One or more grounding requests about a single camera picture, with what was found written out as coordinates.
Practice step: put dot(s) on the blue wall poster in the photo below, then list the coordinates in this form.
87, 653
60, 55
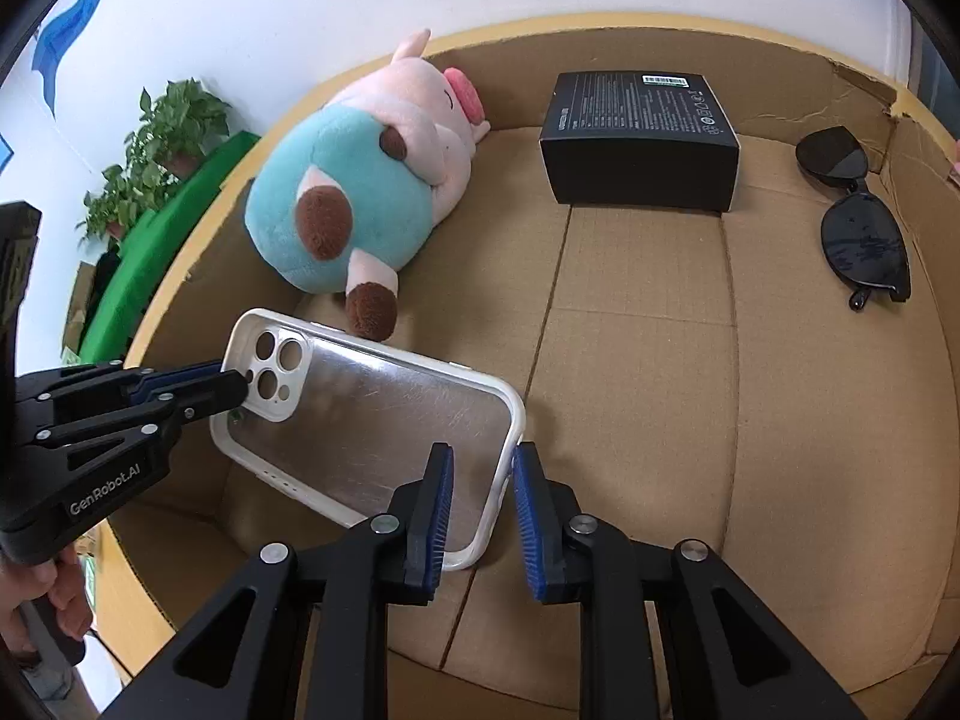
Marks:
67, 30

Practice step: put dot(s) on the clear white-edged phone case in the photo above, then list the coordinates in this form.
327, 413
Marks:
262, 337

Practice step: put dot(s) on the green potted plant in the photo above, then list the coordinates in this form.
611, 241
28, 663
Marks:
172, 120

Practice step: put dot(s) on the brown cardboard box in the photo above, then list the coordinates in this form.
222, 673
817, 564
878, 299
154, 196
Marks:
637, 390

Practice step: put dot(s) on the small brown carton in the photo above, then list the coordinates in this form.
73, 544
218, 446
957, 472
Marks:
79, 307

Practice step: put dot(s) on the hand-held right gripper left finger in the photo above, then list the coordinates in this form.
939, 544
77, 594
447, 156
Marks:
439, 517

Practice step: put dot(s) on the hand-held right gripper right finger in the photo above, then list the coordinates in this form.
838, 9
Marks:
529, 517

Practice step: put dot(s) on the person's left hand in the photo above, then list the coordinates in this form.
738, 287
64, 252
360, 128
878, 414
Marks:
52, 592

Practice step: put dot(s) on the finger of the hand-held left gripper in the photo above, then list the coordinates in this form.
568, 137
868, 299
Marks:
180, 379
210, 394

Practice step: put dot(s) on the black sunglasses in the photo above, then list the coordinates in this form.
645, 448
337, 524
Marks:
862, 240

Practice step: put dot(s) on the green sofa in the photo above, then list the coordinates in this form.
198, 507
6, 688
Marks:
187, 195

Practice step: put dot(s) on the black product box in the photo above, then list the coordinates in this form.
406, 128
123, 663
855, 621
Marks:
637, 142

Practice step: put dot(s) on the pink and teal pig plush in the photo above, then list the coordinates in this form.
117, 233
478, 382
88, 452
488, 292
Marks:
337, 165

